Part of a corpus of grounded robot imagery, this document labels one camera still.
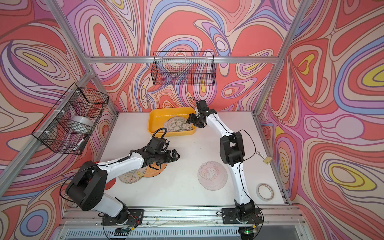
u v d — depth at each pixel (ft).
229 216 2.40
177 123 3.64
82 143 2.36
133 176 2.83
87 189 1.43
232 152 2.00
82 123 2.27
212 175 2.85
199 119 2.56
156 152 2.29
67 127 2.31
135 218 2.37
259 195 2.58
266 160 3.06
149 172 2.90
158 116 3.86
